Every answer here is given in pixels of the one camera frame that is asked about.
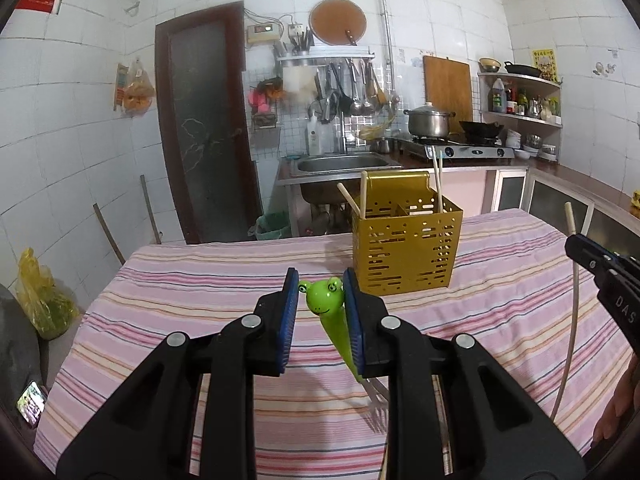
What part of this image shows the wall shelf with bottles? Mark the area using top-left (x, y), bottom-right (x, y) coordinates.
top-left (476, 58), bottom-right (563, 162)

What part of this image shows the thick wooden chopstick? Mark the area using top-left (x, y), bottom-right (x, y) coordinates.
top-left (549, 200), bottom-right (583, 424)

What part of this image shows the orange hanging bag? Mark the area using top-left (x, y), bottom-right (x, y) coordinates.
top-left (113, 56), bottom-right (155, 117)

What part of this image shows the round wooden board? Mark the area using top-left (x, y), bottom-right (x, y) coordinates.
top-left (309, 0), bottom-right (367, 46)

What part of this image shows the right hand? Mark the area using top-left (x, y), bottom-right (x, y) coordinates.
top-left (592, 361), bottom-right (639, 444)

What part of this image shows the steel cooking pot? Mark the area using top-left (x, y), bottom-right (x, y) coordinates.
top-left (404, 102), bottom-right (456, 139)

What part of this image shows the gas stove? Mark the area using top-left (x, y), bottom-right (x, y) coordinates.
top-left (397, 136), bottom-right (515, 160)

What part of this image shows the steel sink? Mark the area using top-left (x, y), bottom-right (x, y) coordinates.
top-left (276, 152), bottom-right (401, 205)

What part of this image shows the yellow perforated utensil holder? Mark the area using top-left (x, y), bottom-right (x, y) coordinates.
top-left (352, 170), bottom-right (463, 296)

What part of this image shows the black wok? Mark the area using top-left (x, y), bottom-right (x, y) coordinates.
top-left (459, 122), bottom-right (504, 146)

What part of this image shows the yellow plastic bag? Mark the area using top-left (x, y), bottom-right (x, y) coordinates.
top-left (16, 247), bottom-right (79, 340)

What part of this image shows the chopstick in holder right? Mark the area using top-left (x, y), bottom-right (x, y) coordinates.
top-left (432, 148), bottom-right (444, 212)

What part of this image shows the wooden cutting board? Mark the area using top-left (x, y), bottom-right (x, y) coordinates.
top-left (423, 55), bottom-right (473, 133)

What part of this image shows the dark wooden door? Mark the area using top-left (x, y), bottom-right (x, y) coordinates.
top-left (155, 1), bottom-right (262, 244)

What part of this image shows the green frog handle fork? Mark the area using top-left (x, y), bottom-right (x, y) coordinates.
top-left (298, 276), bottom-right (388, 432)

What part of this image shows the pink striped tablecloth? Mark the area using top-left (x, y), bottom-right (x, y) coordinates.
top-left (34, 209), bottom-right (631, 479)

